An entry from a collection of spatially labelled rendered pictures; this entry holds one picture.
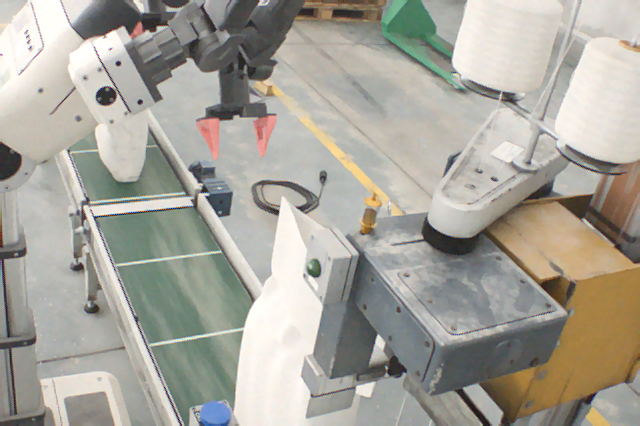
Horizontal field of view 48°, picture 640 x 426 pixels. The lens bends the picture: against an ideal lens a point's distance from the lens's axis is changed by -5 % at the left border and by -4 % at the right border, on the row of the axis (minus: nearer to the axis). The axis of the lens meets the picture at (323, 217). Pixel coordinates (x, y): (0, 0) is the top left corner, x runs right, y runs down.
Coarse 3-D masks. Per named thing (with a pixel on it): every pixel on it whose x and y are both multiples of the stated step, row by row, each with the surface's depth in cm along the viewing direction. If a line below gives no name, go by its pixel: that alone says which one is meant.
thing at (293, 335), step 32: (288, 224) 176; (288, 256) 176; (288, 288) 175; (256, 320) 179; (288, 320) 172; (256, 352) 178; (288, 352) 167; (256, 384) 179; (288, 384) 165; (256, 416) 181; (288, 416) 167; (320, 416) 161; (352, 416) 164
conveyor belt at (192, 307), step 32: (128, 224) 276; (160, 224) 280; (192, 224) 283; (128, 256) 259; (160, 256) 262; (192, 256) 266; (128, 288) 244; (160, 288) 247; (192, 288) 250; (224, 288) 254; (160, 320) 234; (192, 320) 236; (224, 320) 239; (160, 352) 221; (192, 352) 224; (224, 352) 227; (192, 384) 213; (224, 384) 215
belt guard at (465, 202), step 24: (504, 120) 145; (552, 120) 150; (480, 144) 132; (552, 144) 139; (456, 168) 122; (480, 168) 124; (504, 168) 125; (552, 168) 135; (456, 192) 115; (480, 192) 116; (504, 192) 118; (528, 192) 129; (432, 216) 114; (456, 216) 111; (480, 216) 113
